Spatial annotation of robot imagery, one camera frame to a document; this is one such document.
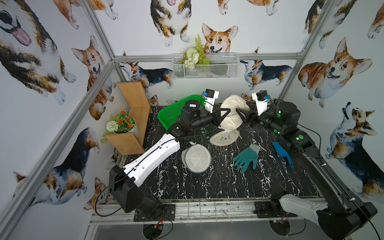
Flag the cream mesh laundry bag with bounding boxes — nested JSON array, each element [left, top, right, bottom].
[[210, 95, 250, 147]]

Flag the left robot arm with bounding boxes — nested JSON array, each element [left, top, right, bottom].
[[108, 100, 231, 216]]

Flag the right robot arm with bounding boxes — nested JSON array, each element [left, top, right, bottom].
[[236, 100, 378, 240]]

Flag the green plastic basket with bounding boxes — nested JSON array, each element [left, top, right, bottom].
[[158, 95, 205, 130]]

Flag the green rubber glove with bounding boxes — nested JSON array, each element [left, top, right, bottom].
[[233, 144, 261, 173]]

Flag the white flower fern bouquet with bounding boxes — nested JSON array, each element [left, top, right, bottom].
[[180, 35, 210, 70]]

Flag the potted flower plant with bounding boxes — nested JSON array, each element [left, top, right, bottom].
[[101, 110, 139, 144]]

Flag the wooden shelf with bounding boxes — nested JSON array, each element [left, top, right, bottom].
[[105, 82, 151, 155]]

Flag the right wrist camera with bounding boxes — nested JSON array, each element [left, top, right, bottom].
[[252, 90, 271, 116]]

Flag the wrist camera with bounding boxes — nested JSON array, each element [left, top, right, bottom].
[[203, 89, 220, 114], [252, 90, 271, 116]]

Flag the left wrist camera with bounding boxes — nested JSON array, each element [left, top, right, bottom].
[[203, 89, 220, 114]]

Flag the white wire wall basket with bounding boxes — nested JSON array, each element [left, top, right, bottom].
[[172, 53, 240, 80]]

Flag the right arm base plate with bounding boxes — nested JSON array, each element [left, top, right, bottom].
[[254, 200, 297, 219]]

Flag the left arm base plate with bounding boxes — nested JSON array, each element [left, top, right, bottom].
[[134, 204, 176, 222]]

